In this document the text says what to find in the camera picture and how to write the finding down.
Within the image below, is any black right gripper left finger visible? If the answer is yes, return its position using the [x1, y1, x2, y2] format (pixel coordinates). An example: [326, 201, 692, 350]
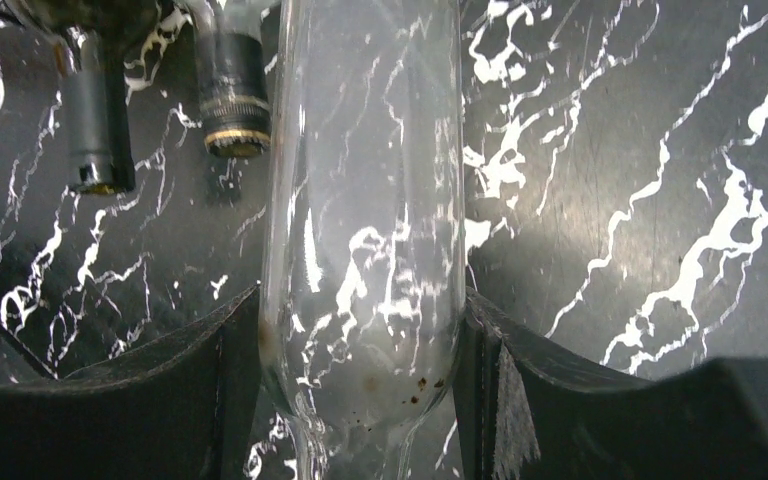
[0, 287, 260, 479]

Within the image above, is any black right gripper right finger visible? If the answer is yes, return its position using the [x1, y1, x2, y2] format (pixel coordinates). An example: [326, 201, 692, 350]
[453, 291, 768, 479]

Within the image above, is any square clear bottle black cap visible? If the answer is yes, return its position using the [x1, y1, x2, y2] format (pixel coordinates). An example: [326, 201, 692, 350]
[176, 0, 275, 158]

